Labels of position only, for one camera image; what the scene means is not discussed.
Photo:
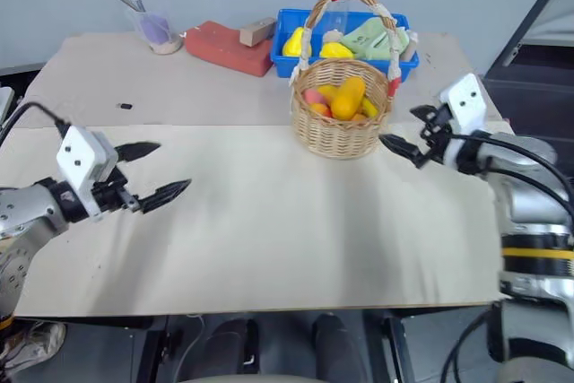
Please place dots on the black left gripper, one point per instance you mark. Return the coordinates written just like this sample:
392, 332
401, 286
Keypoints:
110, 192

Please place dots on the green plastic item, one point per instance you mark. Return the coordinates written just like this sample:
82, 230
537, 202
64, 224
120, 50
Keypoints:
367, 40

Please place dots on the clear measuring cup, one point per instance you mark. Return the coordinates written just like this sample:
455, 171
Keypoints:
157, 37

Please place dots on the purple scoop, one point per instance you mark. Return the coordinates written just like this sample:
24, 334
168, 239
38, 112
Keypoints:
154, 26

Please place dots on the red brick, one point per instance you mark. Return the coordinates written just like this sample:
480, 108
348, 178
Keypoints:
224, 49

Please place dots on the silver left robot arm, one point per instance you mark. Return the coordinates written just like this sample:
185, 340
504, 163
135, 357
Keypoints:
27, 217

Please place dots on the yellow fruit in basket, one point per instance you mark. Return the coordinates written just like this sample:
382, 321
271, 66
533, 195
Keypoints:
329, 92

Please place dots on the dark grey cabinet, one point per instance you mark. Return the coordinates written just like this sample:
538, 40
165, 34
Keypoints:
533, 55

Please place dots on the yellow banana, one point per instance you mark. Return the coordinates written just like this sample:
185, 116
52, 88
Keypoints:
369, 107

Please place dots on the pink peach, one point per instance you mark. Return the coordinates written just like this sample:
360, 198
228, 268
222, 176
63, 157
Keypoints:
314, 97

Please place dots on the wooden block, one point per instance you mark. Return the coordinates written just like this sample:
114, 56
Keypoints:
255, 33

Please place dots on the large orange mango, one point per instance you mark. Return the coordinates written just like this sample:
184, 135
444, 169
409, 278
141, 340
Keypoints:
349, 98

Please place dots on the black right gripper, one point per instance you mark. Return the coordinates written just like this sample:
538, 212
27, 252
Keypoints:
437, 132

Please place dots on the blue plastic bin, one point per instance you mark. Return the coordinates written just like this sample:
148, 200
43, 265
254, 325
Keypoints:
287, 64

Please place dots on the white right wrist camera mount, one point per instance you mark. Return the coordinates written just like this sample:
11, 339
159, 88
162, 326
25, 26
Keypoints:
466, 98

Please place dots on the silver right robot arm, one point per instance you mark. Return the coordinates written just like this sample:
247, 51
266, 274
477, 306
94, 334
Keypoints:
529, 203

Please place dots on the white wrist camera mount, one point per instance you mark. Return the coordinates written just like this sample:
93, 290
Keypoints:
466, 98
83, 154

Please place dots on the crumpled plastic bag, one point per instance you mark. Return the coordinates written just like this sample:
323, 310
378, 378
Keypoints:
31, 347

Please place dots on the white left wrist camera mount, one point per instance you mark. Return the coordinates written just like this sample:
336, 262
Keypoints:
83, 154

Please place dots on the small beige item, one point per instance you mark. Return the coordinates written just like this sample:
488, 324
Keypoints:
333, 36

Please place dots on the small black object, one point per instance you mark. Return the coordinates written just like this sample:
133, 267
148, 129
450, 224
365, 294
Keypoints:
124, 106

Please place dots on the small orange fruit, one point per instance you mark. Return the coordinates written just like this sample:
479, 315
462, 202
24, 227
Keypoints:
320, 110

